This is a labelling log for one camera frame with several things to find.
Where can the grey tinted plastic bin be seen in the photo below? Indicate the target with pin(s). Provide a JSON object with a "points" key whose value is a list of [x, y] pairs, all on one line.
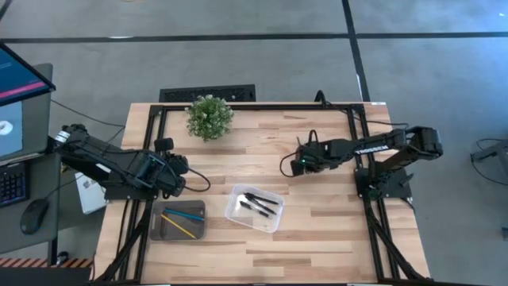
{"points": [[158, 234]]}

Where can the black computer mouse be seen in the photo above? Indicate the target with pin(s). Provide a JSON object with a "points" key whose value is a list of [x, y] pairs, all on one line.
{"points": [[35, 214]]}

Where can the black keyboard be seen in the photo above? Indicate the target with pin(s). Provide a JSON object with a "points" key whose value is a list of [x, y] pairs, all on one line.
{"points": [[12, 184]]}

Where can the black ballpoint pen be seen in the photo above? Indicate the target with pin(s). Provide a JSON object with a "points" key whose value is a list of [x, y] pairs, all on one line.
{"points": [[254, 209], [262, 198], [266, 206]]}

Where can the grey desk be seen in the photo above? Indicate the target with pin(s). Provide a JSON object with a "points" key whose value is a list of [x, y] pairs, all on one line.
{"points": [[12, 242]]}

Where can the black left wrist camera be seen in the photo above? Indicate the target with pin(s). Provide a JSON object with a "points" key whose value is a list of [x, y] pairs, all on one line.
{"points": [[164, 144]]}

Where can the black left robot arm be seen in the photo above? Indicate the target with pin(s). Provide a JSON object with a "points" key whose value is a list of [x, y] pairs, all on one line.
{"points": [[107, 163]]}

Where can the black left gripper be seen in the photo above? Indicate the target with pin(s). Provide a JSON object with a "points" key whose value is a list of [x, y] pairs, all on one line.
{"points": [[176, 175]]}

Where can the black caster wheel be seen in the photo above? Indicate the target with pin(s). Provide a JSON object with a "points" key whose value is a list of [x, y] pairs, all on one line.
{"points": [[61, 258]]}

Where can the black floor vent grille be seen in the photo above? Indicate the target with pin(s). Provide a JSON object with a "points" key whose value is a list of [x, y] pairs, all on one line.
{"points": [[206, 93]]}

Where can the blue pencil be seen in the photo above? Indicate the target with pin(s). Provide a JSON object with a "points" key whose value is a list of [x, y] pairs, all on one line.
{"points": [[184, 215]]}

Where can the black panel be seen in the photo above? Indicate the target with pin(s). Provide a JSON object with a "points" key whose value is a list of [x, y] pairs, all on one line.
{"points": [[39, 277]]}

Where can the black aluminium table frame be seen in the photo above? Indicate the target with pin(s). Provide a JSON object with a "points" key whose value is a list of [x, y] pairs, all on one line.
{"points": [[258, 107]]}

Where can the clear plastic bin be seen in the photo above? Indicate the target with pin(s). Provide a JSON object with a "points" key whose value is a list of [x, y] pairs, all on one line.
{"points": [[274, 224]]}

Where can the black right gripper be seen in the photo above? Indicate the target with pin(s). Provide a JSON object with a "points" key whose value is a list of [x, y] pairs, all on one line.
{"points": [[313, 157]]}

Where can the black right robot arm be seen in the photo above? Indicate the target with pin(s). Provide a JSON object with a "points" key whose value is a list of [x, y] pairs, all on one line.
{"points": [[369, 151]]}

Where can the yellow pencil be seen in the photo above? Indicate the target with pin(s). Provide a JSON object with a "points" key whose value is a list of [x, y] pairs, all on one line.
{"points": [[178, 226]]}

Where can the grey monitor with light screen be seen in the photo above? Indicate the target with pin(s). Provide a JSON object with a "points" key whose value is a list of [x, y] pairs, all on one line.
{"points": [[35, 127]]}

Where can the white cardboard box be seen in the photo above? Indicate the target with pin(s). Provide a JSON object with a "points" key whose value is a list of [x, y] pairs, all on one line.
{"points": [[89, 196]]}

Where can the green potted plant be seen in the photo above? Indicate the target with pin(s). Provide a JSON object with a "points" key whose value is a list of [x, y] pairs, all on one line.
{"points": [[209, 117]]}

